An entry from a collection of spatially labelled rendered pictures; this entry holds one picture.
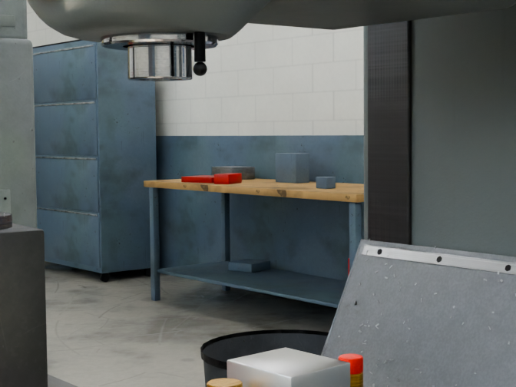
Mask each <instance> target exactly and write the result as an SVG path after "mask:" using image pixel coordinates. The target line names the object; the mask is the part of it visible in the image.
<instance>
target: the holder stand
mask: <svg viewBox="0 0 516 387"><path fill-rule="evenodd" d="M0 387H48V362H47V331H46V300H45V238H44V231H43V230H41V229H38V228H34V227H27V226H24V225H20V224H16V223H13V222H12V214H11V213H6V212H0Z"/></svg>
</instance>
